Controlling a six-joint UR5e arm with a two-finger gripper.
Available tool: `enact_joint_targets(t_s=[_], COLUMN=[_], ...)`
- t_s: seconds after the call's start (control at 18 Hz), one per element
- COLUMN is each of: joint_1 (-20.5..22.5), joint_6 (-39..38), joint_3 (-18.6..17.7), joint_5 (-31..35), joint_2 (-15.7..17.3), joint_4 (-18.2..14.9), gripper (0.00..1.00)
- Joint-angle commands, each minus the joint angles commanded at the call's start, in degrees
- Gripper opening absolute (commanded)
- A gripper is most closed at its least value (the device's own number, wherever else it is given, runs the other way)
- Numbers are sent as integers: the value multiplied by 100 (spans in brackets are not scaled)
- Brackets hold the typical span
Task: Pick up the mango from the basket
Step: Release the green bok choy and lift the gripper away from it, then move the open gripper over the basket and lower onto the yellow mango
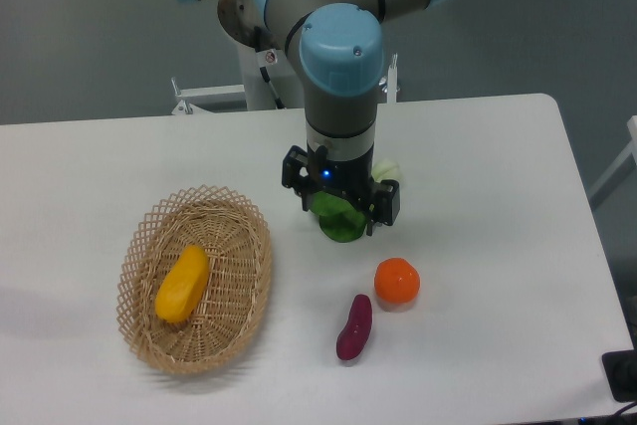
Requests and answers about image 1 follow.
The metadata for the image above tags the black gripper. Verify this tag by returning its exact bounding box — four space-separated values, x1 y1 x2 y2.
282 144 400 236

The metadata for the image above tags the yellow mango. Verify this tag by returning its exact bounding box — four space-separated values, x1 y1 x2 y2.
154 245 210 323

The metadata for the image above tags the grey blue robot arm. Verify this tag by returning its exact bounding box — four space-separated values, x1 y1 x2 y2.
193 0 445 229

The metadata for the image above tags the woven wicker basket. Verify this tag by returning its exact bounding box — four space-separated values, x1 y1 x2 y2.
116 186 272 374

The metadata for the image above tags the green bok choy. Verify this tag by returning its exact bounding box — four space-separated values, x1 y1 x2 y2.
311 159 403 243

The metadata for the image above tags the orange fruit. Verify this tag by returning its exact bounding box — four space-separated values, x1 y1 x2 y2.
374 258 421 305

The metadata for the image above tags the purple sweet potato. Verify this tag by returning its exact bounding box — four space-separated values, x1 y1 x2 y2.
335 294 373 361

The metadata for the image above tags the black device at table edge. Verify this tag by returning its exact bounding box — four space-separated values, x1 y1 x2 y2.
601 349 636 402

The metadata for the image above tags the white frame at right edge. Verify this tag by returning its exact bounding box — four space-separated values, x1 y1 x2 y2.
587 115 636 210

